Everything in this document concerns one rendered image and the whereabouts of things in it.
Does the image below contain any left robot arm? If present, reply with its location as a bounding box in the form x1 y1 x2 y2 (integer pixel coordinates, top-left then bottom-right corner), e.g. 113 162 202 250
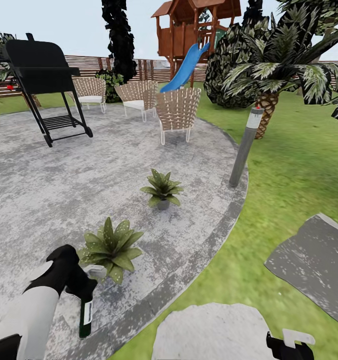
0 245 107 360

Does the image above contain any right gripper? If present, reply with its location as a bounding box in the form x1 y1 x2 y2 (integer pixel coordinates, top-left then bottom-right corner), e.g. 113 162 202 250
266 331 314 360

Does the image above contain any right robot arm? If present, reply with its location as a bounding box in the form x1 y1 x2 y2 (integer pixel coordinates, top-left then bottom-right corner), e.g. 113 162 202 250
266 328 316 360

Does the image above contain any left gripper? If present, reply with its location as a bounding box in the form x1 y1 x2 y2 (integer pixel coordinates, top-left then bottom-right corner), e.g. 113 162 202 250
65 269 98 301

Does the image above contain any insectifuge atomizer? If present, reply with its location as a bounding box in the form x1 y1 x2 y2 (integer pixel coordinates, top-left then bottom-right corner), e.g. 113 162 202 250
79 296 93 338

